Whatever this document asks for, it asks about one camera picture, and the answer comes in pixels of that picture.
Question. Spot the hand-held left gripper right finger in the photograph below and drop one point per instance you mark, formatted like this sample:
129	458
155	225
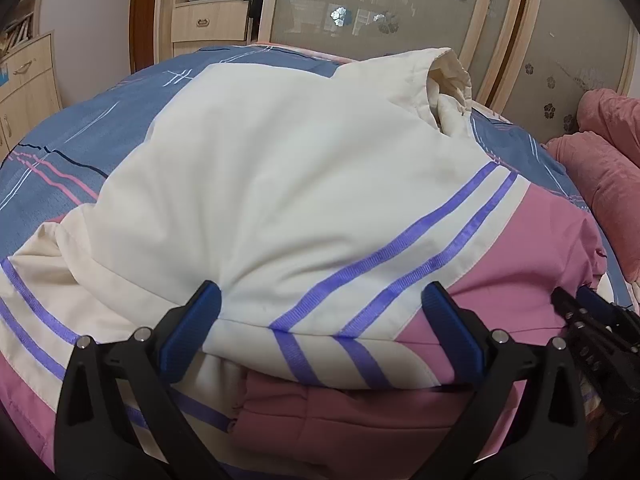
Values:
452	335

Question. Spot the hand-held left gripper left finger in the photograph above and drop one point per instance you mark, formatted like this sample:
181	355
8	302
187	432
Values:
192	325

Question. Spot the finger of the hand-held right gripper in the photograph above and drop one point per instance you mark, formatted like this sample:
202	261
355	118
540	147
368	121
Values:
575	322
595	299

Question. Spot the white and pink hooded jacket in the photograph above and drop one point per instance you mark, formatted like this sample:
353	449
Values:
300	185

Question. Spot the pink pillows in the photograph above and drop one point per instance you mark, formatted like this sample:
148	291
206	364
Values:
610	175

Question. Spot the blue plaid bed sheet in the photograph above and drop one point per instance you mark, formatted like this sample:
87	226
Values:
100	125

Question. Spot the frosted sliding door dark flowers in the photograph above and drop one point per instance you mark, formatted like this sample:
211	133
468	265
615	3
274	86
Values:
575	35

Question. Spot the light wooden cabinet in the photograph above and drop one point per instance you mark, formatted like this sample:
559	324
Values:
27	85

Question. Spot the wooden wardrobe drawer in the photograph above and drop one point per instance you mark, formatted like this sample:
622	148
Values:
210	22

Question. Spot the light wooden wardrobe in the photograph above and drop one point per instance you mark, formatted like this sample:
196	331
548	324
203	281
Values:
170	20

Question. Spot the brown wooden door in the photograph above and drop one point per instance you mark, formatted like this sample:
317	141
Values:
142	15

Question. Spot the frosted sliding door mirror flowers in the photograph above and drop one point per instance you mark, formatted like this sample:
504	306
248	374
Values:
380	5

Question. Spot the row of books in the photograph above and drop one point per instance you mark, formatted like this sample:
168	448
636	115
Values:
17	35

